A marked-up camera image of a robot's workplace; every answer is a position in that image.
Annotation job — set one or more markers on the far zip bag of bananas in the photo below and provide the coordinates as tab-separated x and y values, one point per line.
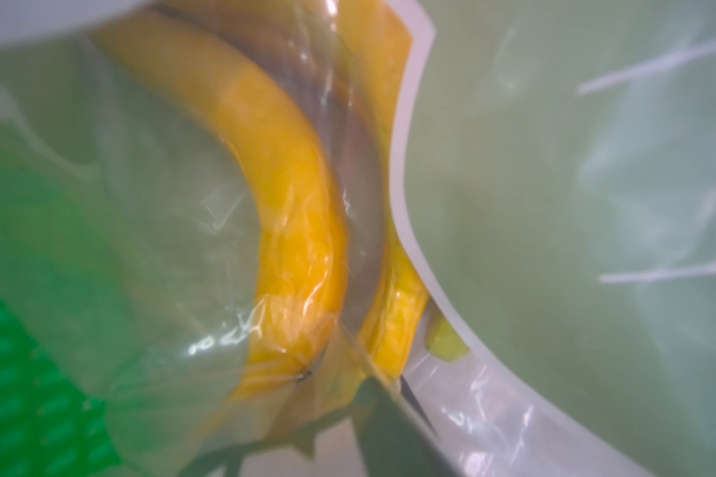
529	190

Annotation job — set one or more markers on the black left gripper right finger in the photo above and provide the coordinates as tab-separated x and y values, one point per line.
391	444

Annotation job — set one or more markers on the empty green plastic basket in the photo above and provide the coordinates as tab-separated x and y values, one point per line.
65	278

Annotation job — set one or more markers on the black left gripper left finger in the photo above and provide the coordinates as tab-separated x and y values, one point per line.
225	462

